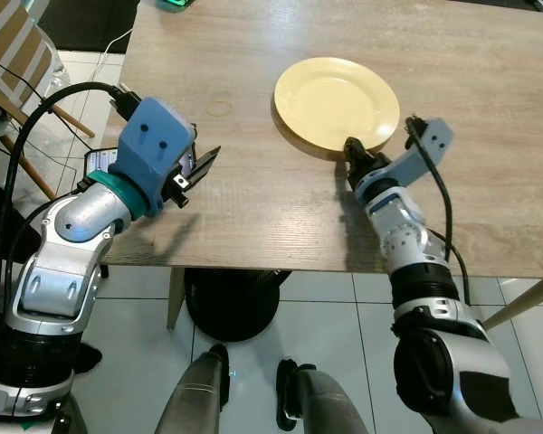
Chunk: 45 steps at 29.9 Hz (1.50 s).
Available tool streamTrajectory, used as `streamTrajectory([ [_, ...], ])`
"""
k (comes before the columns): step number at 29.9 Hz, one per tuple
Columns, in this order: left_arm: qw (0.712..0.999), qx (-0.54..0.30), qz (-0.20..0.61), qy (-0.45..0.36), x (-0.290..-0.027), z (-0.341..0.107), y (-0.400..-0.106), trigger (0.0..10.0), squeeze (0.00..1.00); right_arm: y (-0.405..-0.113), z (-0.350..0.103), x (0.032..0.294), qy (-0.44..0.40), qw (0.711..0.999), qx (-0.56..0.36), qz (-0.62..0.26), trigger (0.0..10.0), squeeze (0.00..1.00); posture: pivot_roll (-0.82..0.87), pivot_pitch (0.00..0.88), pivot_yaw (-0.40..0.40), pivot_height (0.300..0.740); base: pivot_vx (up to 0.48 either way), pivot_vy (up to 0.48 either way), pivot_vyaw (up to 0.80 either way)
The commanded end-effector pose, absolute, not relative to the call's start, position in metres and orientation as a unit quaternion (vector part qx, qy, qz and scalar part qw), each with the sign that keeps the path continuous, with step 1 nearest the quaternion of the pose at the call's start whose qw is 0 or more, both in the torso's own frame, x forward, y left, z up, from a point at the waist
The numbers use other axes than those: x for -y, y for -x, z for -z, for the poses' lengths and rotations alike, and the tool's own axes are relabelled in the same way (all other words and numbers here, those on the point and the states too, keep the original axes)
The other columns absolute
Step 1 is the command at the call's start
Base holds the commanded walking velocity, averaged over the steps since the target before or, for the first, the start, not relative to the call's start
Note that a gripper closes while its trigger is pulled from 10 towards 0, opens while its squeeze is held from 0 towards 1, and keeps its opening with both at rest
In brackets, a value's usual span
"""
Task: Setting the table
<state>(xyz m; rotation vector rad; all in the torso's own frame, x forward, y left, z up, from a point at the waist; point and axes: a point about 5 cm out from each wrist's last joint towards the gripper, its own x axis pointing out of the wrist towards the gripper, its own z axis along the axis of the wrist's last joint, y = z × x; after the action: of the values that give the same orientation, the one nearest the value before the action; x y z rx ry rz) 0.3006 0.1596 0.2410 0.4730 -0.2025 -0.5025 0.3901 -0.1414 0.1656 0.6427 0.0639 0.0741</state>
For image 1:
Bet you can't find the pale yellow plate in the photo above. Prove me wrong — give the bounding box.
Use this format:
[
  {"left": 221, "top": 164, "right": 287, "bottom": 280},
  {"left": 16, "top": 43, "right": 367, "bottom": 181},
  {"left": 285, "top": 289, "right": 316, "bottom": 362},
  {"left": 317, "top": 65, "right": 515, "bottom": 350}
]
[{"left": 273, "top": 57, "right": 402, "bottom": 156}]

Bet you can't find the yellow rubber band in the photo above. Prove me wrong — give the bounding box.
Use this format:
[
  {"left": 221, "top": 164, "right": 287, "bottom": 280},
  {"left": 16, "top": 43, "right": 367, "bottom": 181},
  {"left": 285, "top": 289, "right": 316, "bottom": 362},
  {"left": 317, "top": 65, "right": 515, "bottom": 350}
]
[{"left": 206, "top": 100, "right": 234, "bottom": 118}]

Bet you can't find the light wooden table leg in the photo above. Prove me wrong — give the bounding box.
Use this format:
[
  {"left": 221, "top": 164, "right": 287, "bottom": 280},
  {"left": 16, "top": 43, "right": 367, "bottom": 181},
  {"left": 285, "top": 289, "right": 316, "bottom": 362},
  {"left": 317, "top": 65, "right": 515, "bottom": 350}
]
[
  {"left": 167, "top": 267, "right": 187, "bottom": 332},
  {"left": 482, "top": 278, "right": 543, "bottom": 330}
]

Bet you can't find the black round table base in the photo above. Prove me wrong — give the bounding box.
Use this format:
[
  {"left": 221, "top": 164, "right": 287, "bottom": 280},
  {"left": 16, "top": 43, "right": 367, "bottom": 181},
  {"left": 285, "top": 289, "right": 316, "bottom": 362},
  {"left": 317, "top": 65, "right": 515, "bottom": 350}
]
[{"left": 185, "top": 268, "right": 282, "bottom": 344}]

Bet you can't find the green object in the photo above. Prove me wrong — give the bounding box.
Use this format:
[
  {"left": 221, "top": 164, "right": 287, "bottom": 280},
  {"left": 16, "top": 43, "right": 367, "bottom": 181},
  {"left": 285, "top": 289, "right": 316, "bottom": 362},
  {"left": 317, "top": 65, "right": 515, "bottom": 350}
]
[{"left": 157, "top": 0, "right": 196, "bottom": 13}]

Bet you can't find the black floor mat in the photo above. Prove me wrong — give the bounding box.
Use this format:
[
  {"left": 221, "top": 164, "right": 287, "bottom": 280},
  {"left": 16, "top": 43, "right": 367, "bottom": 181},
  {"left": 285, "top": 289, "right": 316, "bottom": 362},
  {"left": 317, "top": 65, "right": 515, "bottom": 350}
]
[{"left": 36, "top": 0, "right": 142, "bottom": 53}]

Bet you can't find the black shoe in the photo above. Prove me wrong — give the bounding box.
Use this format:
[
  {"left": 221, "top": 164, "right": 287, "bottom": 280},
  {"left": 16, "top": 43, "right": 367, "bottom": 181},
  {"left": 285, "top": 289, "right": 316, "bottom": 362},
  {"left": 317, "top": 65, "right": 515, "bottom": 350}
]
[{"left": 71, "top": 341, "right": 103, "bottom": 374}]

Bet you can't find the striped wooden chair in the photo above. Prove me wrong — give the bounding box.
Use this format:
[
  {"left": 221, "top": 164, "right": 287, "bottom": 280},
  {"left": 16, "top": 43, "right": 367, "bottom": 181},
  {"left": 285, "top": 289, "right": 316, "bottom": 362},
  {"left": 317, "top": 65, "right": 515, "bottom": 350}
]
[{"left": 0, "top": 0, "right": 97, "bottom": 202}]

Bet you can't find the grey robot left leg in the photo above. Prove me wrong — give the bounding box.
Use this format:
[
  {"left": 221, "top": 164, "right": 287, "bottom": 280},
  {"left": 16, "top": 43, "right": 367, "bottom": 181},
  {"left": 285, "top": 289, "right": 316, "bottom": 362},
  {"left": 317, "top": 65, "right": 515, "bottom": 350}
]
[{"left": 154, "top": 344, "right": 233, "bottom": 434}]

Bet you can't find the grey robot leg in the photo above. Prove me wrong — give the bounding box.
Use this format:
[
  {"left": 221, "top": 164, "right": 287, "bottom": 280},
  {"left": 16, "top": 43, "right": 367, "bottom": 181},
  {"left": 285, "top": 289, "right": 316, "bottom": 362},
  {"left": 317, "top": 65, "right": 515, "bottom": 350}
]
[
  {"left": 154, "top": 344, "right": 233, "bottom": 434},
  {"left": 275, "top": 359, "right": 374, "bottom": 434}
]

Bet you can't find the grey robot right leg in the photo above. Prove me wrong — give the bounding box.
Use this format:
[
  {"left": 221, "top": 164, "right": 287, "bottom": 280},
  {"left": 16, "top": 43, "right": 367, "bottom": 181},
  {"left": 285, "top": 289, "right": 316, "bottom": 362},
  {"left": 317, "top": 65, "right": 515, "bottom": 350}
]
[{"left": 275, "top": 359, "right": 374, "bottom": 434}]

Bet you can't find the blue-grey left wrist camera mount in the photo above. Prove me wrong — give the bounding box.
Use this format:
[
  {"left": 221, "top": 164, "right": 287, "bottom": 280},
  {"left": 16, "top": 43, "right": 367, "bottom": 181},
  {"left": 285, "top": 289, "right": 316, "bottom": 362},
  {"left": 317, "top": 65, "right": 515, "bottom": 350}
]
[{"left": 107, "top": 97, "right": 201, "bottom": 215}]

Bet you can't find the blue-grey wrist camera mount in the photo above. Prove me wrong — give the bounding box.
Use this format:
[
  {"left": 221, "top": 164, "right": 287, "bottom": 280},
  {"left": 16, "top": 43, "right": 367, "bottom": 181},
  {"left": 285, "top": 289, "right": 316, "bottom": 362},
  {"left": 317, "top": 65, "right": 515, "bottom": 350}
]
[
  {"left": 107, "top": 97, "right": 201, "bottom": 215},
  {"left": 391, "top": 117, "right": 454, "bottom": 187}
]

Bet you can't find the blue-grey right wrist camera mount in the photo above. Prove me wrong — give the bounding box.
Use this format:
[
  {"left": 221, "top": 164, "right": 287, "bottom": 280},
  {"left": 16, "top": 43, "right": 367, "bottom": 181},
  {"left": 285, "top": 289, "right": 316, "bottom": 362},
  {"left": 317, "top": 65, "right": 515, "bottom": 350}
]
[{"left": 391, "top": 117, "right": 454, "bottom": 187}]

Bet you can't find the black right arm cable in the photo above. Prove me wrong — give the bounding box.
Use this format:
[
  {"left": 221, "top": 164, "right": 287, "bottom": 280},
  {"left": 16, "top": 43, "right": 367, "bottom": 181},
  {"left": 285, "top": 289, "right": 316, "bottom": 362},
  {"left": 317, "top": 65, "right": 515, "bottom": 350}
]
[{"left": 405, "top": 116, "right": 473, "bottom": 307}]

